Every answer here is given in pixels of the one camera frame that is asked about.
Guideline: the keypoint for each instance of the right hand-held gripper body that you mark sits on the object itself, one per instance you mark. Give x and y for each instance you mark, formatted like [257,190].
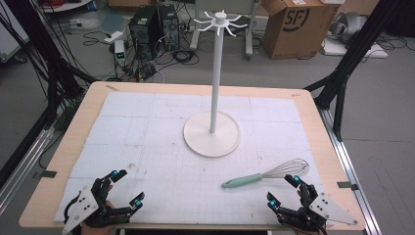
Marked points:
[326,205]

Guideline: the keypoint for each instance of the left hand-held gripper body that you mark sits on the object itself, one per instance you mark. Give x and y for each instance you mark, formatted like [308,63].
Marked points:
[84,204]

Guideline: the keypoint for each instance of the white hook rack stand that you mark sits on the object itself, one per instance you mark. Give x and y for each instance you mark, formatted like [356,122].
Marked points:
[215,81]

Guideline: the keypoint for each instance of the person's left hand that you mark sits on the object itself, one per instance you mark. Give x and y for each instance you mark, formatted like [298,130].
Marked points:
[98,231]

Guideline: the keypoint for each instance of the person's right hand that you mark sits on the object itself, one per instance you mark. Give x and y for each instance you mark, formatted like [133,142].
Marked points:
[305,233]

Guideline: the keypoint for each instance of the black table clip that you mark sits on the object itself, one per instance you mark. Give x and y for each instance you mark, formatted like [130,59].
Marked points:
[347,185]
[47,174]

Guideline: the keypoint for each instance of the white grid mat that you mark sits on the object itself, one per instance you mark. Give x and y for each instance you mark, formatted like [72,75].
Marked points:
[163,163]

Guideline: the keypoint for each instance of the small device with green display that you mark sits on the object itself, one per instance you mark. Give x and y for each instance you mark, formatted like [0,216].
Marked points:
[119,52]

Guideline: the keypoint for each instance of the white power strip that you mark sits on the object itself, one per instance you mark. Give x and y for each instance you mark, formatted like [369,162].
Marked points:
[113,37]

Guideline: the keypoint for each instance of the brown cardboard box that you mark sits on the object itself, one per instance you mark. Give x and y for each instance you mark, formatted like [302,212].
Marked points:
[293,39]

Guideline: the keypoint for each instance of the large black computer tower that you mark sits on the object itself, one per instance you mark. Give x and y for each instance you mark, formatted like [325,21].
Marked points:
[143,32]

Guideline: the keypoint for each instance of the white flat board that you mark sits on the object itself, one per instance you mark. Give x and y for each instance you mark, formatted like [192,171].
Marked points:
[359,50]

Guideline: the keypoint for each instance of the slim black computer tower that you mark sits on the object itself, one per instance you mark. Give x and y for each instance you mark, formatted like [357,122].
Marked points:
[169,26]

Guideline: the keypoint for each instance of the grey rounded device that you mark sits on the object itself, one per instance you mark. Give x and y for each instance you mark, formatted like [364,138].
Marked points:
[349,26]

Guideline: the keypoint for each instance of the white round table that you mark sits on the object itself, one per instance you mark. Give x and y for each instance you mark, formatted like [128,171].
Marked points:
[65,5]

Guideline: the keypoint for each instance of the aluminium rail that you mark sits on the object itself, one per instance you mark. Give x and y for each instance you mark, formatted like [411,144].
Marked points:
[345,163]
[26,163]

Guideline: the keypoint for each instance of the black metal frame post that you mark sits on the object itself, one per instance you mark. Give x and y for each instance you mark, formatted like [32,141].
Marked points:
[49,65]
[352,55]

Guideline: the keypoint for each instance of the white metal floor frame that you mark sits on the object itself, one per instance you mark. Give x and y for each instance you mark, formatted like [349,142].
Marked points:
[249,39]

